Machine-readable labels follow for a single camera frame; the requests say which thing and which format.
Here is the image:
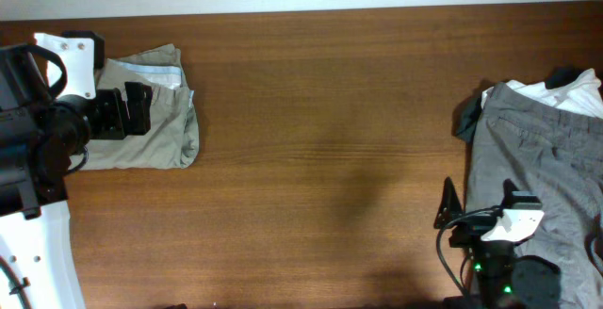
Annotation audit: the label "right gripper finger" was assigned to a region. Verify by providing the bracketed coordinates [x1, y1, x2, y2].
[501, 179, 519, 205]
[433, 177, 464, 229]

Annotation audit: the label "khaki shorts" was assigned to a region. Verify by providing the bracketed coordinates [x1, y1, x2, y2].
[83, 44, 201, 171]

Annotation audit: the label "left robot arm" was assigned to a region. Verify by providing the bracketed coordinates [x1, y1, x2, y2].
[1, 44, 153, 308]

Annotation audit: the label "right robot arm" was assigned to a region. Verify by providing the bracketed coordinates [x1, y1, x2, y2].
[433, 178, 562, 309]

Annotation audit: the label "grey shorts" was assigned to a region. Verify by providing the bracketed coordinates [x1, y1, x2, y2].
[466, 84, 602, 308]

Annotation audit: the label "white garment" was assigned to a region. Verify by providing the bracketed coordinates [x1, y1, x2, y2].
[478, 68, 602, 120]

